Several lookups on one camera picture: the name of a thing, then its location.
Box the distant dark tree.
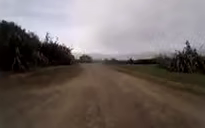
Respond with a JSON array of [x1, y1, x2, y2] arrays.
[[78, 54, 94, 64]]

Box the distant row of bushes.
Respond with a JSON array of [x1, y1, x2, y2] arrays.
[[101, 57, 162, 66]]

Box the brown dirt road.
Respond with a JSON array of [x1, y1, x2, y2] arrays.
[[0, 62, 205, 128]]

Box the brown grass verge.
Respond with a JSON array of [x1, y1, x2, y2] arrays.
[[0, 64, 84, 88]]

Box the green grass verge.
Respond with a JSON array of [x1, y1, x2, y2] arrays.
[[107, 63, 205, 93]]

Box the dark row of bushes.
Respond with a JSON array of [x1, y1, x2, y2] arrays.
[[0, 18, 77, 73]]

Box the tall leafy bush clump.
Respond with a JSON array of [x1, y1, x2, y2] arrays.
[[159, 40, 205, 76]]

